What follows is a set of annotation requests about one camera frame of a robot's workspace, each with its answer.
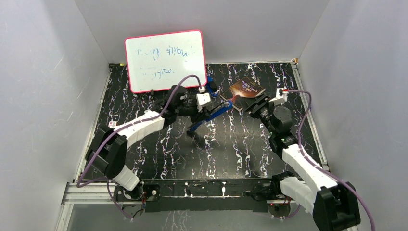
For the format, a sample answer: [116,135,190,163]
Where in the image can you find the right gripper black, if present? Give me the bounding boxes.
[237,93,277,136]

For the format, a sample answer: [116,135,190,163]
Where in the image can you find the whiteboard with pink frame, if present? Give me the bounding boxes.
[124,30,207,93]

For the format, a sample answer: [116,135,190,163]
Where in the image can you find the small red staple box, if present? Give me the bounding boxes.
[108,121,117,128]

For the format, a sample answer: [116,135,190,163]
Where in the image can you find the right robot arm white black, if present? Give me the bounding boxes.
[239,94,361,231]

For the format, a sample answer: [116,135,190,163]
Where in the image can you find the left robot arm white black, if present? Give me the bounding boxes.
[85,85,211,200]

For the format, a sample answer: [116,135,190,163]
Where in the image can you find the paperback book orange cover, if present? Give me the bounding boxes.
[220,77,265,111]

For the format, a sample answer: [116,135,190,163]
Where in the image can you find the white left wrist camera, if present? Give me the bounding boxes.
[196,86,211,112]

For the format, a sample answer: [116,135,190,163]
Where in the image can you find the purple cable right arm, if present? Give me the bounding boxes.
[282,89,377,231]

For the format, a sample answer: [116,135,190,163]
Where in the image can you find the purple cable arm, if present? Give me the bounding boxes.
[282,89,377,231]
[76,74,204,220]

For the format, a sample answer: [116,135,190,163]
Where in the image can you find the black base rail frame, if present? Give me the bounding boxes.
[113,178,291,217]

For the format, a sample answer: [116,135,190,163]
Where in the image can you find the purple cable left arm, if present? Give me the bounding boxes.
[76,74,204,220]

